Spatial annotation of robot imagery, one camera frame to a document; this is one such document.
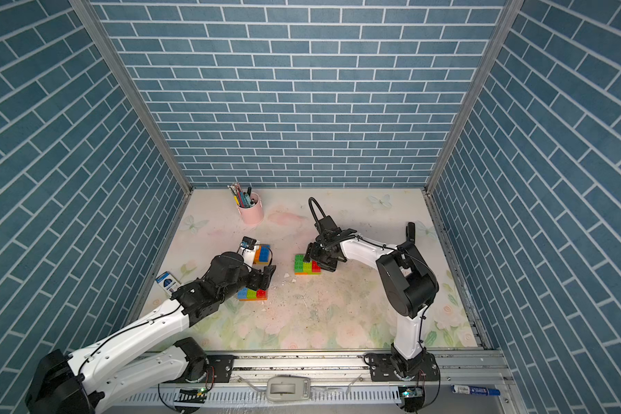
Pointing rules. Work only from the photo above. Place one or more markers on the blue white card box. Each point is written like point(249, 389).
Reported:
point(167, 282)

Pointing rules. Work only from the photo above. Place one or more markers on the black small box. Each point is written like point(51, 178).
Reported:
point(410, 232)

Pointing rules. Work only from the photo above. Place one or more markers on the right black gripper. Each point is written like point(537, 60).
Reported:
point(312, 254)

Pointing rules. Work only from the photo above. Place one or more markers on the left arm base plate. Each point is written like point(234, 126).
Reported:
point(213, 369)

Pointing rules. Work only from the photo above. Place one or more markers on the pink pen cup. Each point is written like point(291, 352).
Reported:
point(253, 215)

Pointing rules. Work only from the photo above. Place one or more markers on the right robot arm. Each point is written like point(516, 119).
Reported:
point(409, 283)

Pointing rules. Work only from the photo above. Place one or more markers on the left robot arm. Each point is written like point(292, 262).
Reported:
point(94, 378)

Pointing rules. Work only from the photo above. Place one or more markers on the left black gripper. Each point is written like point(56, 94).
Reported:
point(255, 274)

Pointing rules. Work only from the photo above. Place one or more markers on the blue marker pen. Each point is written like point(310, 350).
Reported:
point(475, 390)

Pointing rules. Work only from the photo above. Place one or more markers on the light blue lego brick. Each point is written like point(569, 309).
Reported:
point(243, 294)

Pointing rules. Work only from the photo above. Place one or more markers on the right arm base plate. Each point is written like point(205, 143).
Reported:
point(393, 367)

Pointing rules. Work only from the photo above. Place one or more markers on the grey handheld device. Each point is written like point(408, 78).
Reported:
point(288, 389)

